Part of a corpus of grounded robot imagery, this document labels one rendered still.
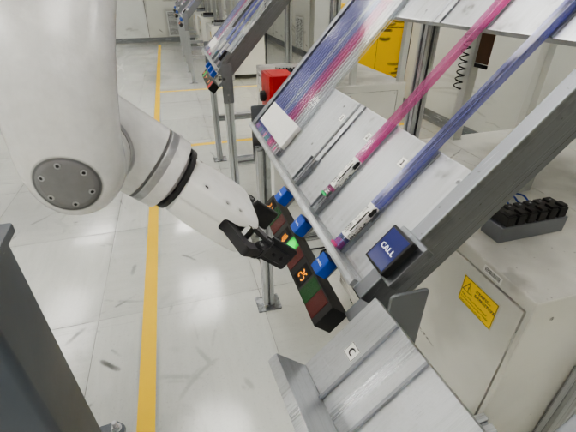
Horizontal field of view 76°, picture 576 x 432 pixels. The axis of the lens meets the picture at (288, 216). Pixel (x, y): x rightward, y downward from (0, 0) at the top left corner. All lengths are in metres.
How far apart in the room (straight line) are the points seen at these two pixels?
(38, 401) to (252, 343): 0.71
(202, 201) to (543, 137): 0.38
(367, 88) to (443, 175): 1.54
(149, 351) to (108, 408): 0.21
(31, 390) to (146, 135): 0.55
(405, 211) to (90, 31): 0.39
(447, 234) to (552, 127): 0.16
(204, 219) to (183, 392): 0.93
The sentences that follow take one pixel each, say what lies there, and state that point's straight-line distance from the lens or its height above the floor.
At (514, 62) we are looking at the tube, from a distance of 0.57.
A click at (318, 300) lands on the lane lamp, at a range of 0.55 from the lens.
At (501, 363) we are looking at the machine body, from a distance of 0.83.
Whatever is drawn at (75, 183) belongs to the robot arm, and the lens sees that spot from 0.32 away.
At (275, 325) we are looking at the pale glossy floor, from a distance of 1.40.
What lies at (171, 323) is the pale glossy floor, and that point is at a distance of 1.47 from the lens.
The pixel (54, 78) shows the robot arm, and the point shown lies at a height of 1.00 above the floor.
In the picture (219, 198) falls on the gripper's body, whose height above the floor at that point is 0.85.
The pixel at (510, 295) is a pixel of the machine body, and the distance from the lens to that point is 0.76.
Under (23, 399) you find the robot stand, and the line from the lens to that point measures 0.83.
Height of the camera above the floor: 1.05
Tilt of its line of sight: 32 degrees down
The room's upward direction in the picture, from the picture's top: straight up
